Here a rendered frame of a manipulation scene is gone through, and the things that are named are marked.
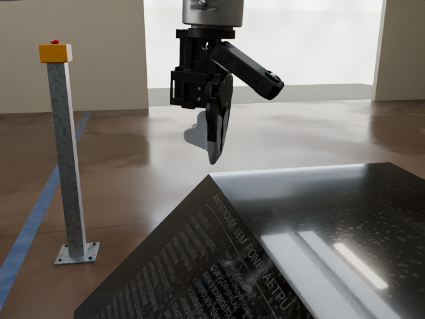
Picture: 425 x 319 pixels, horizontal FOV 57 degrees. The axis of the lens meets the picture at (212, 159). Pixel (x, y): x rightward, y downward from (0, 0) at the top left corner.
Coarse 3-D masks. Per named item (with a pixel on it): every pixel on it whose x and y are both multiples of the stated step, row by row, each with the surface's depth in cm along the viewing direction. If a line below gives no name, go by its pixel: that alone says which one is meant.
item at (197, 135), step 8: (200, 112) 60; (200, 120) 61; (192, 128) 62; (200, 128) 61; (184, 136) 63; (192, 136) 62; (200, 136) 62; (200, 144) 62; (208, 144) 61; (216, 144) 61; (208, 152) 62; (216, 152) 62; (216, 160) 64
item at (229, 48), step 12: (216, 48) 56; (228, 48) 56; (216, 60) 57; (228, 60) 56; (240, 60) 55; (252, 60) 58; (240, 72) 56; (252, 72) 55; (264, 72) 57; (252, 84) 56; (264, 84) 55; (276, 84) 55; (264, 96) 56
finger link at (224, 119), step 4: (224, 112) 63; (224, 116) 62; (224, 120) 63; (224, 124) 63; (224, 128) 64; (224, 132) 64; (224, 136) 64; (224, 140) 65; (220, 148) 64; (220, 152) 64
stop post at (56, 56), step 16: (48, 48) 174; (64, 48) 175; (48, 64) 177; (64, 64) 179; (48, 80) 180; (64, 80) 180; (64, 96) 182; (64, 112) 184; (64, 128) 186; (64, 144) 189; (64, 160) 191; (64, 176) 193; (64, 192) 195; (80, 192) 203; (64, 208) 198; (80, 208) 201; (80, 224) 201; (80, 240) 204; (64, 256) 205; (80, 256) 205
